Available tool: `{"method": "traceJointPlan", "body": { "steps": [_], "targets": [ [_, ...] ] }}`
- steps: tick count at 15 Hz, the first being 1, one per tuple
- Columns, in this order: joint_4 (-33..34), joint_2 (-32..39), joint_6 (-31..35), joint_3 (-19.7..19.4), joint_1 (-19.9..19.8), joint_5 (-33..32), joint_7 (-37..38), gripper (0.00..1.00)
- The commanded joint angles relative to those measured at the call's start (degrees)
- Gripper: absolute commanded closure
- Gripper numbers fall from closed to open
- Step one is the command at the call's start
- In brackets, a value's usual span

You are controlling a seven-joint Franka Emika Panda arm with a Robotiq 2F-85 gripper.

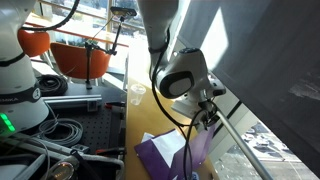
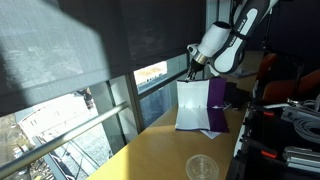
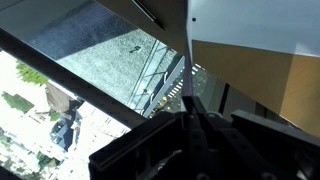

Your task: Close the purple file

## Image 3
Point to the purple cloth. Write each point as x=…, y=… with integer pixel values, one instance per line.
x=250, y=23

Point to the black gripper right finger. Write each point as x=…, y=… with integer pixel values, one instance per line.
x=253, y=150

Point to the metal handrail bar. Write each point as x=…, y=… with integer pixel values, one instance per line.
x=66, y=80

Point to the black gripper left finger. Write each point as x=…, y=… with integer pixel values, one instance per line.
x=150, y=150

